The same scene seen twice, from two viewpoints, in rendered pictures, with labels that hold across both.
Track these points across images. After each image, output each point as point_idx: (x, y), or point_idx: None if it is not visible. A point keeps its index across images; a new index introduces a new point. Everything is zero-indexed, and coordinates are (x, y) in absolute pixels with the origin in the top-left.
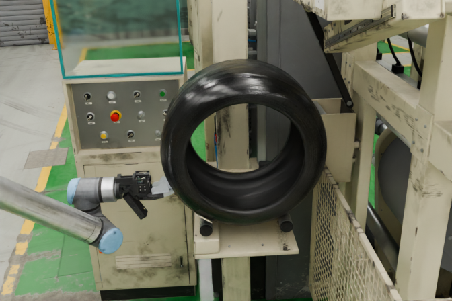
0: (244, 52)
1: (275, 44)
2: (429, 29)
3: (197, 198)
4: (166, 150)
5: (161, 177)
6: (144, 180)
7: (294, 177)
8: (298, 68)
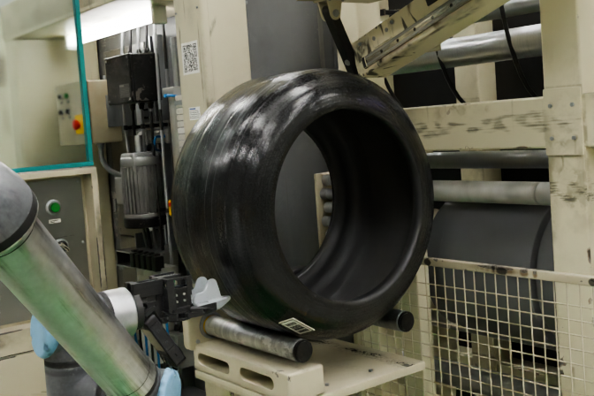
0: None
1: None
2: None
3: (293, 284)
4: (239, 200)
5: (197, 280)
6: (187, 277)
7: (366, 264)
8: None
